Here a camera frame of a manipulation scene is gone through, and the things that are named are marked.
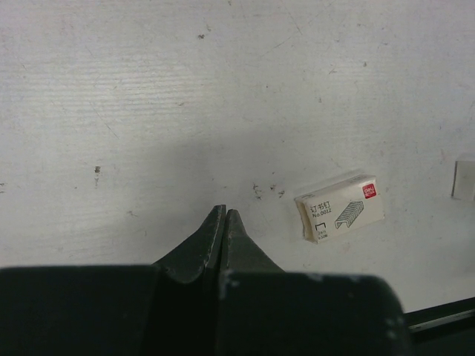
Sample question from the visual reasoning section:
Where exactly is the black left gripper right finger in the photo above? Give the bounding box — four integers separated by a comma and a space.
218, 210, 412, 355

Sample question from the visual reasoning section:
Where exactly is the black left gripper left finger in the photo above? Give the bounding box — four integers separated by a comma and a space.
1, 205, 226, 355

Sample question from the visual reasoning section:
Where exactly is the red white staple box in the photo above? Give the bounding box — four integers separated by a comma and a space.
295, 174, 385, 243

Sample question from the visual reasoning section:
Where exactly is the small white staple tray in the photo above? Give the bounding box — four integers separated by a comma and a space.
451, 153, 475, 201

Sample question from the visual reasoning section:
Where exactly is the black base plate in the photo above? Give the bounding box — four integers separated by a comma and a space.
404, 297, 474, 332

